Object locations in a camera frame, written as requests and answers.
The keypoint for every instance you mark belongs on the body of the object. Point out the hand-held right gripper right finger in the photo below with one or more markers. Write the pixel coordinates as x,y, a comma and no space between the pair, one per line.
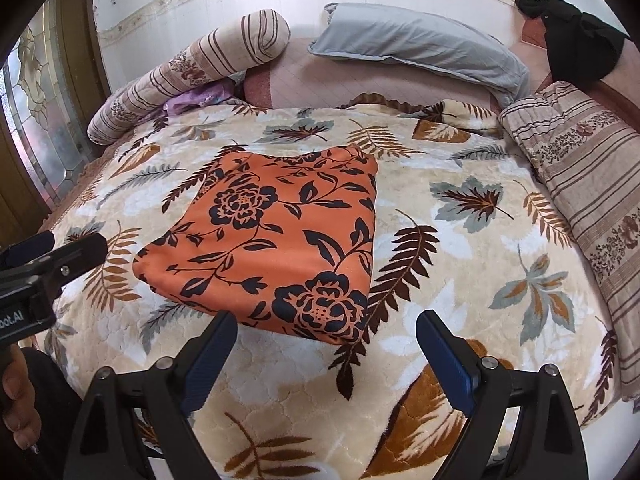
442,360

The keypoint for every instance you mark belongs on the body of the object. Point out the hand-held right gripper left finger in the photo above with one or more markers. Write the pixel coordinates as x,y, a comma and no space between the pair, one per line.
210,360

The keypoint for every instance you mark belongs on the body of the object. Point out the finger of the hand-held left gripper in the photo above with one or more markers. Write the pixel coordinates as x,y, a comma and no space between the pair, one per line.
27,247
75,255

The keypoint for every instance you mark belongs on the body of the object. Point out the orange black floral shirt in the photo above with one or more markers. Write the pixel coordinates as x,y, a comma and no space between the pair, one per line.
280,240

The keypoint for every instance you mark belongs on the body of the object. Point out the person's left hand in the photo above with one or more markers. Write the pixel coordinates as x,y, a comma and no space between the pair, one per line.
20,395

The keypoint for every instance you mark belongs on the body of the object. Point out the cream leaf print blanket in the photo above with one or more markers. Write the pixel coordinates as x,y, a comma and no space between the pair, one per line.
450,270

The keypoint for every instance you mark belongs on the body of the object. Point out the person's dark clothing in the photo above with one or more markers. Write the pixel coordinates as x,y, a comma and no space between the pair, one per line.
55,410

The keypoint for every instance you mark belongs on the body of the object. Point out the stained glass door panel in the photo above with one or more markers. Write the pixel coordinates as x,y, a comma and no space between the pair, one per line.
40,125

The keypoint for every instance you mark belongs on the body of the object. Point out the purple cloth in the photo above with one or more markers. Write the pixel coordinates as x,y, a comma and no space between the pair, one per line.
195,100

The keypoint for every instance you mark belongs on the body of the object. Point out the striped rolled quilt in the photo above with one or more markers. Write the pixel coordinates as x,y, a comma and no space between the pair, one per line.
190,65

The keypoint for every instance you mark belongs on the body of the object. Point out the striped pillow at right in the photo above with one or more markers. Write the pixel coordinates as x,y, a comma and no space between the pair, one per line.
590,170

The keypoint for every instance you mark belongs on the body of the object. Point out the pink bed sheet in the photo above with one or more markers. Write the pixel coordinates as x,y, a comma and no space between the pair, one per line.
310,80

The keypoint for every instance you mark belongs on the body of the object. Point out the grey pillow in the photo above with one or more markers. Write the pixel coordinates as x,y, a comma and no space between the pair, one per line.
425,45

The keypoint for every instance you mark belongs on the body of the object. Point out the black garment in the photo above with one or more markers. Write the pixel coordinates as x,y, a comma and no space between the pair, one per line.
580,45

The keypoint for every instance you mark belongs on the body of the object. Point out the wooden door frame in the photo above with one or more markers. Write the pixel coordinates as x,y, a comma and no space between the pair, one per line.
75,25

